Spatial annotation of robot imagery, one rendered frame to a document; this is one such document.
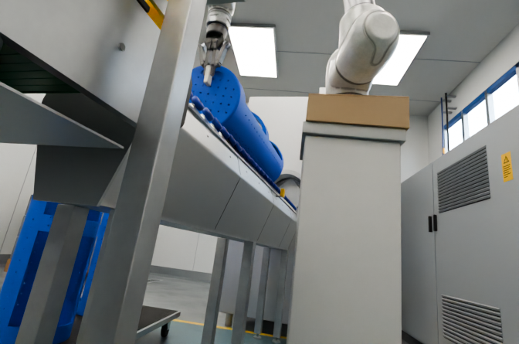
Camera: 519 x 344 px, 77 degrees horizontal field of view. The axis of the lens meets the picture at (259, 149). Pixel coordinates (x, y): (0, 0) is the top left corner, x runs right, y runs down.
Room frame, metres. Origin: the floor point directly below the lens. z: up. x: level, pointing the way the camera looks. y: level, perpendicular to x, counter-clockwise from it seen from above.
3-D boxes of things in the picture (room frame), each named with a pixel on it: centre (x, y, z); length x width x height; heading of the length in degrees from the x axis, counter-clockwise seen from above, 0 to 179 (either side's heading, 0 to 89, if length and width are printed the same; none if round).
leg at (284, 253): (2.61, -0.29, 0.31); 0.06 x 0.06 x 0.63; 73
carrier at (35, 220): (1.50, 0.81, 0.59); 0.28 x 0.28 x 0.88
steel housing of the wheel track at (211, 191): (1.69, 0.05, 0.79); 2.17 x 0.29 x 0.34; 163
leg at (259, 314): (2.65, -0.16, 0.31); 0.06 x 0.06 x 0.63; 73
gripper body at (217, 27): (1.07, 0.22, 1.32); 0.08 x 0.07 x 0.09; 70
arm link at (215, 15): (1.07, 0.22, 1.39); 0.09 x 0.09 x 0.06
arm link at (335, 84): (1.11, -0.30, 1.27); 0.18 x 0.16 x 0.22; 2
